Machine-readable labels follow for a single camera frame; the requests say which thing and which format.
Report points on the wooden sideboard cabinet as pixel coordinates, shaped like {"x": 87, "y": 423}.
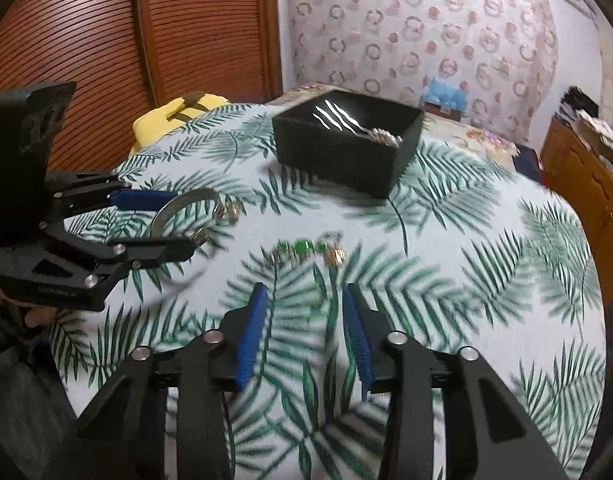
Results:
{"x": 591, "y": 200}

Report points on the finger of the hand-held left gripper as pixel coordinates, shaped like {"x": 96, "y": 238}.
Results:
{"x": 159, "y": 251}
{"x": 141, "y": 198}

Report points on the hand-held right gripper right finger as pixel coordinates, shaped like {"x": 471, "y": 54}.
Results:
{"x": 359, "y": 340}

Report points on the stack of dark clothes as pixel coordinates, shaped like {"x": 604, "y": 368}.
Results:
{"x": 578, "y": 102}

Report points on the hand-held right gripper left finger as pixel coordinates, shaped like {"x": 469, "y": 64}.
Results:
{"x": 250, "y": 340}

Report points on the yellow plush toy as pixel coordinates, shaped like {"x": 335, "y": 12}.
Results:
{"x": 159, "y": 122}

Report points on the gold pendant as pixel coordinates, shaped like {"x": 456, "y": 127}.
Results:
{"x": 335, "y": 258}

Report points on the small brown cardboard box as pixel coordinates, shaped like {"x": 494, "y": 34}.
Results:
{"x": 444, "y": 111}

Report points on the leaf print tablecloth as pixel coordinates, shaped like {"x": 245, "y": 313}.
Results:
{"x": 436, "y": 270}

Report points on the silver bangle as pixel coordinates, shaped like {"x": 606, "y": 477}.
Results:
{"x": 179, "y": 204}

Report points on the dark blue bed sheet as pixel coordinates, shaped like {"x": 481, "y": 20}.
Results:
{"x": 528, "y": 162}

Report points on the blue plastic bag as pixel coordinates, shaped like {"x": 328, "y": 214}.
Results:
{"x": 445, "y": 92}

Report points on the flat cardboard box with papers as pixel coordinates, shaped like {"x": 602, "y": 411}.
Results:
{"x": 601, "y": 135}

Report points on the person's left hand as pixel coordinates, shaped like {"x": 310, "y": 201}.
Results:
{"x": 39, "y": 317}

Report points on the wooden louvered wardrobe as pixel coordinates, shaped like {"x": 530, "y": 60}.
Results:
{"x": 111, "y": 40}

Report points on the black box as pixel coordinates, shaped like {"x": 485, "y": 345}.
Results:
{"x": 346, "y": 152}

